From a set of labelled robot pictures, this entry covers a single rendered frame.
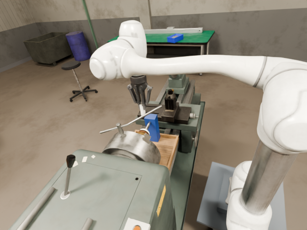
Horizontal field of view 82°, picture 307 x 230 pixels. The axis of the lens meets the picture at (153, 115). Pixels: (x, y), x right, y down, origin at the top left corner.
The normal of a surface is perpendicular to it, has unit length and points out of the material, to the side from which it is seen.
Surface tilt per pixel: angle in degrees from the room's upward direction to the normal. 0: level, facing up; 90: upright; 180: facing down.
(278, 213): 0
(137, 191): 0
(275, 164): 90
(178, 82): 90
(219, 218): 0
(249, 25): 90
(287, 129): 86
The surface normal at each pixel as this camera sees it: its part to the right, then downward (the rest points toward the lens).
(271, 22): -0.43, 0.59
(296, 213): -0.12, -0.79
